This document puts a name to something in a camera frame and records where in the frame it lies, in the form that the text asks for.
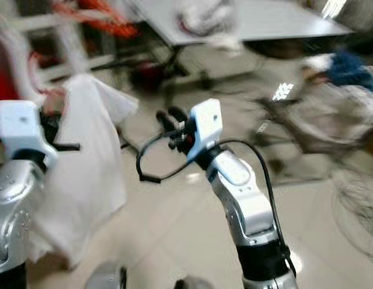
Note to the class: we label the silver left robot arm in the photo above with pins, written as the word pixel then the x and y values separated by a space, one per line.
pixel 12 211

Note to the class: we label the white table with black legs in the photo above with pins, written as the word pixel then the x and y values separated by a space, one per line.
pixel 271 24

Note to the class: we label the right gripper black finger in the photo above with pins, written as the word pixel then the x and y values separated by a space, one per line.
pixel 165 121
pixel 177 114

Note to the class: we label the robot leg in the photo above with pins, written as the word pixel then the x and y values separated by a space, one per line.
pixel 192 284
pixel 107 277

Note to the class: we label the robot right leg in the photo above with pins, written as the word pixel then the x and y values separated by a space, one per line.
pixel 192 284

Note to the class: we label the large white shirt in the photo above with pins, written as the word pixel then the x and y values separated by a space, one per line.
pixel 90 168

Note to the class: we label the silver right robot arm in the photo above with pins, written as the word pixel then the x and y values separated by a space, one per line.
pixel 240 192

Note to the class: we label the brown patterned fabric chair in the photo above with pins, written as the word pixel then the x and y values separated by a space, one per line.
pixel 319 126

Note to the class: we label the red white garment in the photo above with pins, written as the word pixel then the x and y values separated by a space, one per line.
pixel 210 15

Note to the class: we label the robot left leg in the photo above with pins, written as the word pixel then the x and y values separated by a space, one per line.
pixel 107 277

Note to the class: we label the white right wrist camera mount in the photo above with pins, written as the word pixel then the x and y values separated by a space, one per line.
pixel 207 123

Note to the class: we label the plain red garment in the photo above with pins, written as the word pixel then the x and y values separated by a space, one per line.
pixel 3 78

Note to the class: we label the blue denim garment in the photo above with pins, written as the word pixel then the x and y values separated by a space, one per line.
pixel 352 69

